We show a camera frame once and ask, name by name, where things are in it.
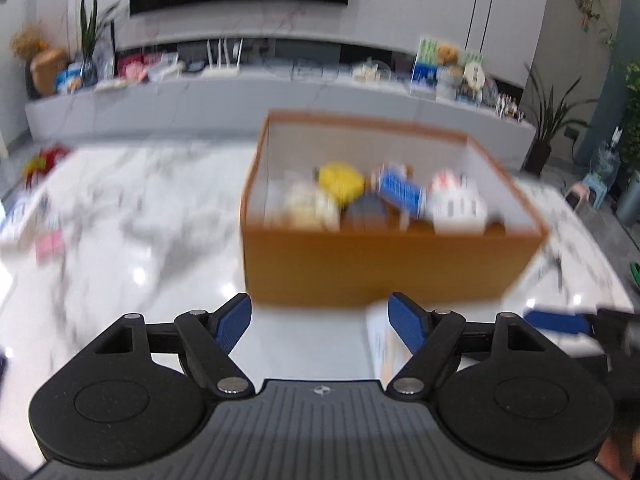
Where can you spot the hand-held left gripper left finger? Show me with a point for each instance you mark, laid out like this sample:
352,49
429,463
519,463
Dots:
232,322

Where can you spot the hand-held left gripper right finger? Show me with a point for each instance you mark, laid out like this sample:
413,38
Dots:
406,322

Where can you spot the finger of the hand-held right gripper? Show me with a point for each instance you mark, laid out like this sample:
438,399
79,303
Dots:
555,321

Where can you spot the white tissue packet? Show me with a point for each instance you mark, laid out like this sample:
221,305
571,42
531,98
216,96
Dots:
385,355

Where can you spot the orange cardboard box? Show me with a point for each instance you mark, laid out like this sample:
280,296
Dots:
375,265

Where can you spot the metal nail nipper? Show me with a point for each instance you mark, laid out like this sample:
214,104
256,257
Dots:
559,270

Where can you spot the dark grey object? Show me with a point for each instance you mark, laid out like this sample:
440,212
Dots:
365,212

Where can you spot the pink stool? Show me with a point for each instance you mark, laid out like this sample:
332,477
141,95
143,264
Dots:
577,195

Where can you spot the grey bin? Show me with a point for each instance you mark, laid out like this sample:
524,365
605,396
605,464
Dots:
629,200

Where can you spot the yellow plush toy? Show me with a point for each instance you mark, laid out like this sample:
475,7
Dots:
340,182

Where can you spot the clear water bottle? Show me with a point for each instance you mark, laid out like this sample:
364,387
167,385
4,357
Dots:
606,160

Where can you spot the tall potted floor plant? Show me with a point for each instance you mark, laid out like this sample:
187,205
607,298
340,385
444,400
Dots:
547,125

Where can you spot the pink card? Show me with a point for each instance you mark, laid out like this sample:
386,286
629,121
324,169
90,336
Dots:
50,247

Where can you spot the white tv cabinet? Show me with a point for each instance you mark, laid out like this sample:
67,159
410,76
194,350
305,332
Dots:
200,105

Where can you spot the small white box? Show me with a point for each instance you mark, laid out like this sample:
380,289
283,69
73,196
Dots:
20,222

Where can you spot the red yellow toy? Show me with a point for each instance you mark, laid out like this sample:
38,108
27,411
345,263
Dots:
45,162

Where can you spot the small teddy bear in pot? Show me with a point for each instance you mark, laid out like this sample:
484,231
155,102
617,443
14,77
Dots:
425,72

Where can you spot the white router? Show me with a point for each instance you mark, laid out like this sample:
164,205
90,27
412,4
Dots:
222,67

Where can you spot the round paper fan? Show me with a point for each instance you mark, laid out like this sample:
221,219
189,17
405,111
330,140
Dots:
474,76

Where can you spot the pink box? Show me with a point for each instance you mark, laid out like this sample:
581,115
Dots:
132,67

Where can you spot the blue snack packet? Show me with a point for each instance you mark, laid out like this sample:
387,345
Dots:
69,77

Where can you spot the brown round vase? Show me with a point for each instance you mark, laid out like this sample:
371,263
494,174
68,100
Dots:
47,72

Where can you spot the green plant in glass vase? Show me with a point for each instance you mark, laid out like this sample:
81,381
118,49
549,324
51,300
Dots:
90,35

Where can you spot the hanging vine plant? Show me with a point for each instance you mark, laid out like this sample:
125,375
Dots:
587,0

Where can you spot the yellow dried flowers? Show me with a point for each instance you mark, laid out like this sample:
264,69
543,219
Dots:
27,40

